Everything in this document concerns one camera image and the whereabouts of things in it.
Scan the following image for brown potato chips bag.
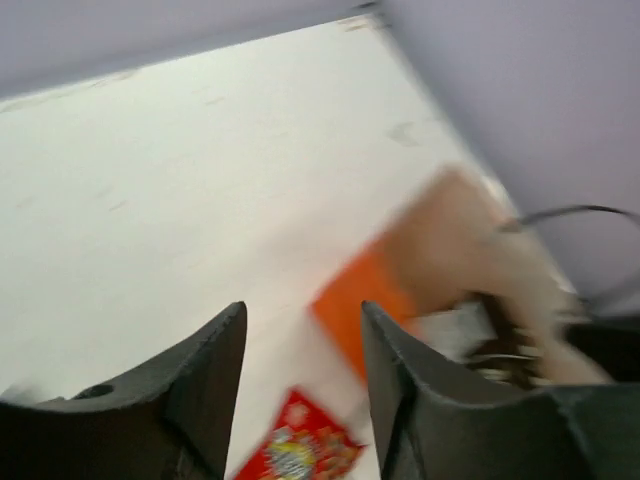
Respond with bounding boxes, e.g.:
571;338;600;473
417;294;551;389

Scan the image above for red snack packet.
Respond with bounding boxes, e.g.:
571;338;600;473
233;387;366;480

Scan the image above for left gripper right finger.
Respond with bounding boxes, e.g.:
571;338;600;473
361;302;639;479

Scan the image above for orange paper bag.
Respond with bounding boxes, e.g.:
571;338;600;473
311;168;615;384

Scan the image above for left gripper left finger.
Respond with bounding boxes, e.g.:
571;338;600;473
1;301;247;479

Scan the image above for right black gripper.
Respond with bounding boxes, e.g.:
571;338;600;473
564;312;639;382

